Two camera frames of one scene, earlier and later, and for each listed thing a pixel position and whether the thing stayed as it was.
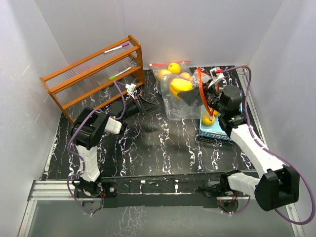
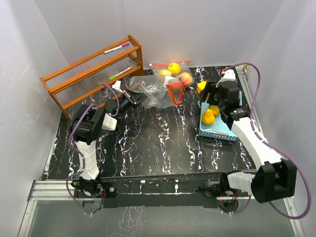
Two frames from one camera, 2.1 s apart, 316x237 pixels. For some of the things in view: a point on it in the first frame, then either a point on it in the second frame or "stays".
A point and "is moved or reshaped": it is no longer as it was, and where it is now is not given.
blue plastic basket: (215, 130) stays
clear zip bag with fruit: (173, 75) stays
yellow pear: (177, 85) is moved or reshaped
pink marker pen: (111, 50) stays
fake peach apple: (162, 72) stays
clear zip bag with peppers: (183, 96) to (162, 91)
